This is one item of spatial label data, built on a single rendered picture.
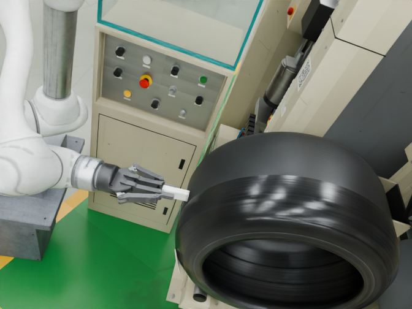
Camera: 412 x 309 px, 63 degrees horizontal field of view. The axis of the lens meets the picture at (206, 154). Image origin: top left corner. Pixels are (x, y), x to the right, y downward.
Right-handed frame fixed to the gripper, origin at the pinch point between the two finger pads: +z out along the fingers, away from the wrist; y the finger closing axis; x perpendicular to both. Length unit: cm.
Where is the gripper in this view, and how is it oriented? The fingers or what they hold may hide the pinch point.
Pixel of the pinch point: (175, 193)
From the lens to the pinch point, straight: 88.5
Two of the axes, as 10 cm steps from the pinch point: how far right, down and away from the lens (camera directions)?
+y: 1.7, -6.9, 7.0
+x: -1.4, 6.9, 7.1
